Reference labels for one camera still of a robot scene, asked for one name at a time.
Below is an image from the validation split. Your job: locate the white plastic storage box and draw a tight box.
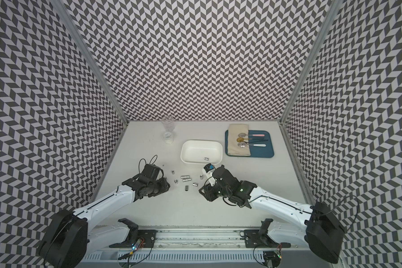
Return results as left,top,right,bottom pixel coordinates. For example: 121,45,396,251
180,140,223,165

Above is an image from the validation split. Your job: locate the white handled spoon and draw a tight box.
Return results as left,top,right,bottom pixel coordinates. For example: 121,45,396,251
238,142,266,148

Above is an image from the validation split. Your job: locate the metal base rail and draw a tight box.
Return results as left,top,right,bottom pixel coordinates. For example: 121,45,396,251
108,227,326,250

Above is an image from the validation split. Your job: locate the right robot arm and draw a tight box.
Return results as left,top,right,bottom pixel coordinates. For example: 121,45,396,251
199,164,347,264

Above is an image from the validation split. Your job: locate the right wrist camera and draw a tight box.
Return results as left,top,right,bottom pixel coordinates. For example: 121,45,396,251
202,163,216,186

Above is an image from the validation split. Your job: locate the teal tray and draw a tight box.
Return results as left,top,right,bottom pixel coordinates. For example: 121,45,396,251
243,130,275,159

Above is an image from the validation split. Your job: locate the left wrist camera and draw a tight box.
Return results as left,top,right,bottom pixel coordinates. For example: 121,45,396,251
141,164,161,180

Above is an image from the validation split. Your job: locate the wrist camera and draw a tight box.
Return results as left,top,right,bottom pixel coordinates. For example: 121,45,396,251
141,164,161,180
202,163,216,186

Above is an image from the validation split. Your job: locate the pink handled spoon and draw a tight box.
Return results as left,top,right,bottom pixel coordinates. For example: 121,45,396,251
238,133,265,138

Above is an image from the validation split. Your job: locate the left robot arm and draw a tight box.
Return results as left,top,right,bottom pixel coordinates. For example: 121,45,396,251
36,164,170,268

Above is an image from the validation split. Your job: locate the clear drinking glass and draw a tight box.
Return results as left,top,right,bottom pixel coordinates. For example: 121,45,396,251
161,116,175,132

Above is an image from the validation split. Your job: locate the beige folded cloth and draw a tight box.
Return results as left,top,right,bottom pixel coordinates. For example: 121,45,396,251
227,123,251,157

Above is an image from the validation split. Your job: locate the gold black handled spoon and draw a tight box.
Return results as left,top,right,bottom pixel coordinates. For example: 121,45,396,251
236,137,268,143

